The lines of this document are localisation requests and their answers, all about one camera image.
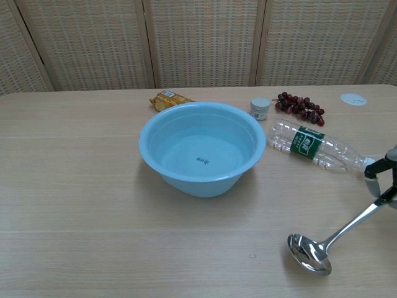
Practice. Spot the stainless steel ladle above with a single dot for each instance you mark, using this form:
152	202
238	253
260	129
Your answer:
308	256

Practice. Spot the woven rattan screen panel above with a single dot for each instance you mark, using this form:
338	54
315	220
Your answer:
90	43
15	56
386	59
316	43
204	43

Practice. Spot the golden snack packet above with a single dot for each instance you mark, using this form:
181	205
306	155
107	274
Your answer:
167	101

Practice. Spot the white round table grommet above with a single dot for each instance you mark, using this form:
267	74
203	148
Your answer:
352	99

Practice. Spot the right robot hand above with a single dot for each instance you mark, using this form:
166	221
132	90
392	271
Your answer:
380	166

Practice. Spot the clear bottle with green label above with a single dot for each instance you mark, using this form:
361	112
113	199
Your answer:
307	142

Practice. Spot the small grey lidded jar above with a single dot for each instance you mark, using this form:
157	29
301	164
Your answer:
259	107

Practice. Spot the bunch of dark red grapes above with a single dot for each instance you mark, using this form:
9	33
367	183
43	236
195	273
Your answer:
299	107

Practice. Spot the light blue plastic basin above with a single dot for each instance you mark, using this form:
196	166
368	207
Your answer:
173	161

